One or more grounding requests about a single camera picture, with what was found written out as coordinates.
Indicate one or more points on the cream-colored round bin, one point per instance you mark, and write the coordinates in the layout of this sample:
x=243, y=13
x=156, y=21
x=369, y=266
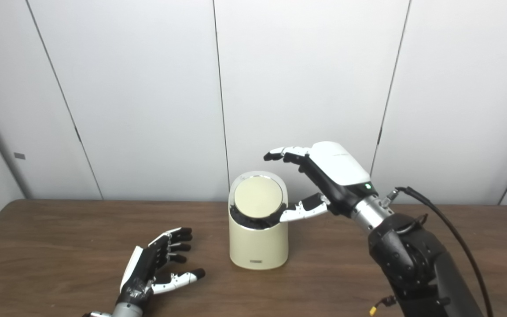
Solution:
x=258, y=246

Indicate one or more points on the cream round bin lid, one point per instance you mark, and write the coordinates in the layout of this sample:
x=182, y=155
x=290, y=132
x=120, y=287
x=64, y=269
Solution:
x=258, y=196

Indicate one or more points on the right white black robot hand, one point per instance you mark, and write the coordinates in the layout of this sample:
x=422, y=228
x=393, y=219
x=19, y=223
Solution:
x=339, y=165

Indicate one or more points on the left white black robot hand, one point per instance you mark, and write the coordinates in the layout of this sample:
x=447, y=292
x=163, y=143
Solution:
x=141, y=270

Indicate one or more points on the black wall panel hinge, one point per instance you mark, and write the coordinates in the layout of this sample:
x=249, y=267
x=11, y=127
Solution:
x=77, y=134
x=379, y=136

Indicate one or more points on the small grey wall label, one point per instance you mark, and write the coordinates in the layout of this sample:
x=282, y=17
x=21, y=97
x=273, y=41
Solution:
x=19, y=155

